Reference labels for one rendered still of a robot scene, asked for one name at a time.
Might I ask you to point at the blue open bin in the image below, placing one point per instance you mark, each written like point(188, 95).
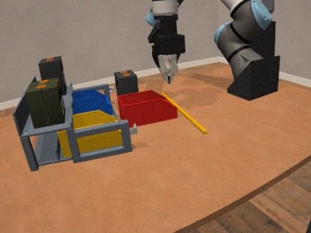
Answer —
point(94, 100)

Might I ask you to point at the yellow bar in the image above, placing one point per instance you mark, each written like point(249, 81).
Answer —
point(196, 124)

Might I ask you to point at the yellow open bin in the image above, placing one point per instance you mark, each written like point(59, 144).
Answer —
point(92, 142)

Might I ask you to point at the red bin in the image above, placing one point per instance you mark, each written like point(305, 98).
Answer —
point(145, 107)

